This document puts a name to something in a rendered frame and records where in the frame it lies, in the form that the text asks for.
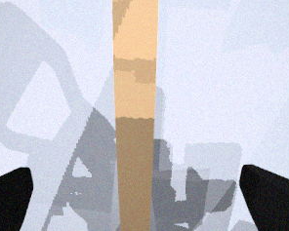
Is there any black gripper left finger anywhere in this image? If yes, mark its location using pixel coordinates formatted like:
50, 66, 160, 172
0, 167, 34, 231

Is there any long wooden rail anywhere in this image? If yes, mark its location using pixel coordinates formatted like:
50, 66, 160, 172
112, 0, 159, 231

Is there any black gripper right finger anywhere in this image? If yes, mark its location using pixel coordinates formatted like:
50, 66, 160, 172
239, 164, 289, 231

